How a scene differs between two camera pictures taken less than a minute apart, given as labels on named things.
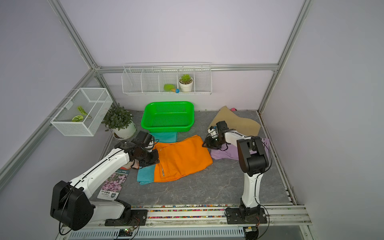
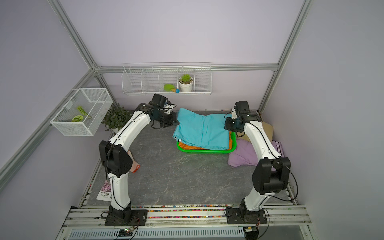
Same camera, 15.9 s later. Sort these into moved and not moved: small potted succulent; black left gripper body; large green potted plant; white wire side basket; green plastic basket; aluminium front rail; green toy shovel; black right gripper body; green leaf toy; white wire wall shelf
Moved: green plastic basket; black right gripper body; black left gripper body
Not moved: white wire wall shelf; small potted succulent; green leaf toy; large green potted plant; white wire side basket; aluminium front rail; green toy shovel
